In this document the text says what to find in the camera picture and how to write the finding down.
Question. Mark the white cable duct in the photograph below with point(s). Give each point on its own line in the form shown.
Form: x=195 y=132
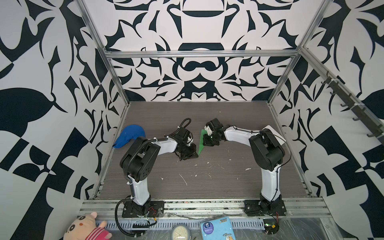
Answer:
x=168 y=224

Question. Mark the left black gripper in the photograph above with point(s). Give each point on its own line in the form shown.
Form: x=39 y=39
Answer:
x=193 y=155

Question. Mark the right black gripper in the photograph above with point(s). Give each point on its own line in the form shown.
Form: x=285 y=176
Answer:
x=206 y=142

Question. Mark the blue cloth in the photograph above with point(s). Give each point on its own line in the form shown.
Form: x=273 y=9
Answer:
x=131 y=132

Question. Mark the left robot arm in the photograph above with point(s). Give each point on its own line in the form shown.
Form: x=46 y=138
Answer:
x=139 y=160

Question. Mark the small electronics board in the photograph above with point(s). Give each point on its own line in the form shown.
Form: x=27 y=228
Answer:
x=271 y=227

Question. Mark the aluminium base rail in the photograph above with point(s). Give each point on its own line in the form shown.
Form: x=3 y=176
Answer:
x=193 y=208

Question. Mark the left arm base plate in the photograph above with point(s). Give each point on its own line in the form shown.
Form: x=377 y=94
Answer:
x=150 y=209

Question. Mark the plush toy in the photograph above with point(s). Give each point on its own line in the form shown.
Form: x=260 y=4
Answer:
x=84 y=228

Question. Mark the green square paper sheet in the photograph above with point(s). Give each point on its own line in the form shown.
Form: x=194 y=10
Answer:
x=201 y=143

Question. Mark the white box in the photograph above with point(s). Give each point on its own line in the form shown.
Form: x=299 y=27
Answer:
x=278 y=136

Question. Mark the blue booklet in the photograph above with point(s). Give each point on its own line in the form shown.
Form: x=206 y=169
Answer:
x=217 y=229

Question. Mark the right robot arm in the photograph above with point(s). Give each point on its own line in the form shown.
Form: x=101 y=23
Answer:
x=267 y=148

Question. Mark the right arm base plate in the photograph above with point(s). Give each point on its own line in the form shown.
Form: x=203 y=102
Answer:
x=264 y=207

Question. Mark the round clock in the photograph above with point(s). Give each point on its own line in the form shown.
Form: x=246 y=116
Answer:
x=181 y=232

